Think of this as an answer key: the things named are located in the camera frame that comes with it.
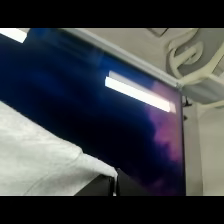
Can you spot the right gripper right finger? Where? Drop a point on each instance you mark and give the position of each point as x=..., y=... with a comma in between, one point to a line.
x=126, y=186

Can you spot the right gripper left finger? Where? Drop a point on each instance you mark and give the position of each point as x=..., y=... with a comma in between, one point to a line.
x=101, y=186

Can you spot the white shirt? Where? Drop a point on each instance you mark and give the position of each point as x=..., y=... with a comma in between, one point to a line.
x=40, y=160

